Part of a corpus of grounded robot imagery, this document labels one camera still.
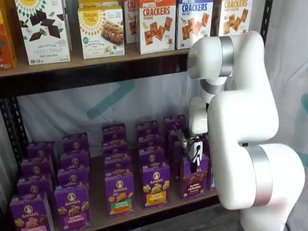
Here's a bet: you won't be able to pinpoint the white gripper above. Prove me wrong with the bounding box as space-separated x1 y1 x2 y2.
187 138 204 174

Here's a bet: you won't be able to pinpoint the purple Annie's box teal patch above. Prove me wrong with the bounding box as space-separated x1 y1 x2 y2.
207 157 218 193

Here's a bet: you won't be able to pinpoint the purple Annie's snack box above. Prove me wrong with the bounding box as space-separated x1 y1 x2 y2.
26 141 58 160
62 132 89 153
16 173 54 196
104 155 133 174
20 155 55 178
167 129 184 145
102 140 129 157
135 120 160 137
60 150 90 169
57 167 90 188
137 134 163 150
202 134 210 152
102 123 127 142
163 115 188 132

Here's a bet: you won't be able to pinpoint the purple Annie's box orange patch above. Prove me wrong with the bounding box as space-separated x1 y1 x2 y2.
141 164 170 210
139 148 166 167

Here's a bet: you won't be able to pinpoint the purple Annie's box green patch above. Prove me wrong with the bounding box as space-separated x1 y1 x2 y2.
104 172 135 218

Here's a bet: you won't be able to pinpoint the purple Annie's box magenta patch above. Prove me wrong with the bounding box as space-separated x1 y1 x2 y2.
54 184 92 230

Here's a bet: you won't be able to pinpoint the black metal shelf wooden boards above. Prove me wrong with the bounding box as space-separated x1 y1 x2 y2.
0 0 274 231

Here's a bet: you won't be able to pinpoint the blue pretzel crackers sea salt box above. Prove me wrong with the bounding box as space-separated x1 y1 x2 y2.
175 0 214 51

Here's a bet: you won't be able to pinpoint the pretzel crackers cheddar box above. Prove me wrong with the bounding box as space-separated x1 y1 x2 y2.
123 0 140 44
136 0 177 55

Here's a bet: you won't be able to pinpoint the pretzel crackers honey mustard box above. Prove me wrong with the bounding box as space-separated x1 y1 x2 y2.
218 0 253 37

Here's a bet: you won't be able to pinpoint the Simple Mills almond bars box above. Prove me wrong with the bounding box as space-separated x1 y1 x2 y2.
77 6 126 60
78 0 120 9

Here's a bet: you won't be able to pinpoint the purple Annie's box pink patch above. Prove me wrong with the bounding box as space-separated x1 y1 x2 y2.
9 192 51 231

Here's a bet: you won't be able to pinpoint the Sweet Thins mint chocolate box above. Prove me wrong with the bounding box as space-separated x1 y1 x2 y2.
14 0 72 65

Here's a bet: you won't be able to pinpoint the orange snack box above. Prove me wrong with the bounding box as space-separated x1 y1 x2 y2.
0 7 18 71

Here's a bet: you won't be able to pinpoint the white plastic sheet backdrop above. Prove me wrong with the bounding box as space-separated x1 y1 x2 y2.
0 0 308 217

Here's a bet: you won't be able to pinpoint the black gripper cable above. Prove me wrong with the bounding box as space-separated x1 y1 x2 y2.
186 141 201 162

